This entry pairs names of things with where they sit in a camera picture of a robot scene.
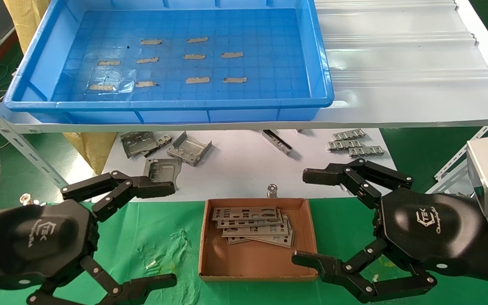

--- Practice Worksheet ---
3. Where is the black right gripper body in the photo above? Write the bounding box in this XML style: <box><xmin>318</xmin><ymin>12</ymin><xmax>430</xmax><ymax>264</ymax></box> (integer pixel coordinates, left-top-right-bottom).
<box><xmin>373</xmin><ymin>186</ymin><xmax>488</xmax><ymax>286</ymax></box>

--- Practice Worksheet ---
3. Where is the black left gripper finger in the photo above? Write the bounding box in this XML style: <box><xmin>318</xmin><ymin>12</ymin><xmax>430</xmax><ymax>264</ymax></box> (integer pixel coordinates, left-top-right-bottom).
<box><xmin>27</xmin><ymin>254</ymin><xmax>178</xmax><ymax>305</ymax></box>
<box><xmin>61</xmin><ymin>170</ymin><xmax>176</xmax><ymax>223</ymax></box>

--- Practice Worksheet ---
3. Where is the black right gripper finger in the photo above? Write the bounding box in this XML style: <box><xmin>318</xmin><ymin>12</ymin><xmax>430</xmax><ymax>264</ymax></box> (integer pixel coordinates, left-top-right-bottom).
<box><xmin>302</xmin><ymin>158</ymin><xmax>414</xmax><ymax>210</ymax></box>
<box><xmin>291</xmin><ymin>237</ymin><xmax>437</xmax><ymax>304</ymax></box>

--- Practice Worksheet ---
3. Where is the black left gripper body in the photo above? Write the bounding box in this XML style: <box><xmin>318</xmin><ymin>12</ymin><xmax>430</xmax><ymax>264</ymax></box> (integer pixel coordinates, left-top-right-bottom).
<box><xmin>0</xmin><ymin>199</ymin><xmax>100</xmax><ymax>294</ymax></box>

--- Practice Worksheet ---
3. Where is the brown cardboard box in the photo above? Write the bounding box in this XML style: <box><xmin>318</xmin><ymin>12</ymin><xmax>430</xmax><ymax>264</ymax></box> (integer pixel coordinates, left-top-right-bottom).
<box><xmin>199</xmin><ymin>197</ymin><xmax>319</xmax><ymax>283</ymax></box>

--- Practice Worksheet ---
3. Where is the blue plastic tray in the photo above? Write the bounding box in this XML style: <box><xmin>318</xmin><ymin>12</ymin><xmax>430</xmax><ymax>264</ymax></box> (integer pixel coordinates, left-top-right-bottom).
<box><xmin>4</xmin><ymin>0</ymin><xmax>335</xmax><ymax>124</ymax></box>

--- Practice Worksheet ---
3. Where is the toothed metal connector strip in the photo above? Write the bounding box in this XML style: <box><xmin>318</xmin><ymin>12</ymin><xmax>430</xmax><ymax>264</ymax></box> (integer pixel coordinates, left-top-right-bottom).
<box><xmin>328</xmin><ymin>140</ymin><xmax>364</xmax><ymax>152</ymax></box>
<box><xmin>349</xmin><ymin>146</ymin><xmax>385</xmax><ymax>158</ymax></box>
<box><xmin>333</xmin><ymin>128</ymin><xmax>366</xmax><ymax>141</ymax></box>

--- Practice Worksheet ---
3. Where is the yellow woven sack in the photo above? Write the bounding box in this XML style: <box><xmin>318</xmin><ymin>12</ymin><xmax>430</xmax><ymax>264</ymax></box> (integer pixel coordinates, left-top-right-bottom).
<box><xmin>3</xmin><ymin>0</ymin><xmax>117</xmax><ymax>175</ymax></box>

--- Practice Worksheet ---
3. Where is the flat stamped metal plate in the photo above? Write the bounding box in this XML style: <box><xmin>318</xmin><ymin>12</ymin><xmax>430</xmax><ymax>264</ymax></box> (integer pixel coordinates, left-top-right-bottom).
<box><xmin>142</xmin><ymin>158</ymin><xmax>183</xmax><ymax>191</ymax></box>

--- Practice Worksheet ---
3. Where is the green cloth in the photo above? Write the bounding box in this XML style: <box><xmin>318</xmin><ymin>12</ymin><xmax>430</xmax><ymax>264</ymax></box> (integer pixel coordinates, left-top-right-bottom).
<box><xmin>0</xmin><ymin>199</ymin><xmax>488</xmax><ymax>305</ymax></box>

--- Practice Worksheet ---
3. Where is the small grey metal part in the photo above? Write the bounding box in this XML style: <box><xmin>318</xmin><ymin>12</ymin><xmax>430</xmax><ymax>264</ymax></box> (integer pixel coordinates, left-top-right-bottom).
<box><xmin>144</xmin><ymin>134</ymin><xmax>174</xmax><ymax>158</ymax></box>

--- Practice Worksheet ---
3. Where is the clear tape film patch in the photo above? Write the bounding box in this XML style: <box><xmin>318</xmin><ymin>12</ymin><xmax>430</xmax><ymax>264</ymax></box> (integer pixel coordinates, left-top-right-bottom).
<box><xmin>111</xmin><ymin>78</ymin><xmax>136</xmax><ymax>94</ymax></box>

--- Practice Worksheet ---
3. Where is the white metal shelf board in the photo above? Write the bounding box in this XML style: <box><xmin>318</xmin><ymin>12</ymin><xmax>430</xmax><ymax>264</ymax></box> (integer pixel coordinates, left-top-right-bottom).
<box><xmin>0</xmin><ymin>0</ymin><xmax>488</xmax><ymax>134</ymax></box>

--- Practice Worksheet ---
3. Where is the grey stamped metal bracket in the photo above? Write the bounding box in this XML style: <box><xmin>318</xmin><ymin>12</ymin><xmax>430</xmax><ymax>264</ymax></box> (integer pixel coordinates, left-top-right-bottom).
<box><xmin>120</xmin><ymin>131</ymin><xmax>160</xmax><ymax>159</ymax></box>

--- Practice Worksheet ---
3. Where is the slotted steel shelf post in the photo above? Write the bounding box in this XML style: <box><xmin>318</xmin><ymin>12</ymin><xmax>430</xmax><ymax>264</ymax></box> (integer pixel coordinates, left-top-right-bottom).
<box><xmin>0</xmin><ymin>87</ymin><xmax>70</xmax><ymax>189</ymax></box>
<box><xmin>434</xmin><ymin>123</ymin><xmax>488</xmax><ymax>195</ymax></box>

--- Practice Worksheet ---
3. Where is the folded metal tray bracket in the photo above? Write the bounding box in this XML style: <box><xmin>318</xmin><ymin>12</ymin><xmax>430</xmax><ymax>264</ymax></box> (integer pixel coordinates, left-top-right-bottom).
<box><xmin>167</xmin><ymin>131</ymin><xmax>213</xmax><ymax>166</ymax></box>

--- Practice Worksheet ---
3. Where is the long narrow metal bracket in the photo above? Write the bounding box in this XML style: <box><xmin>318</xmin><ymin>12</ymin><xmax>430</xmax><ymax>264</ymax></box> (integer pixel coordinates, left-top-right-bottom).
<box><xmin>262</xmin><ymin>130</ymin><xmax>293</xmax><ymax>155</ymax></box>

